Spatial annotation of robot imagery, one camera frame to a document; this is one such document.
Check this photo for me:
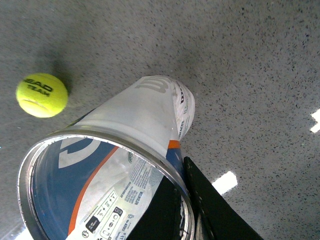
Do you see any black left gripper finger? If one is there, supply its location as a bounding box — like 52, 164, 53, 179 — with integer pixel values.
183, 156, 262, 240

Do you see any Head Team tennis ball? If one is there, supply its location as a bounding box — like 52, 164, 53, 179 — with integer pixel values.
15, 73, 68, 118

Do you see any clear Wilson tennis ball can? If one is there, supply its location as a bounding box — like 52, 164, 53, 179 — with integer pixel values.
17, 75, 195, 240

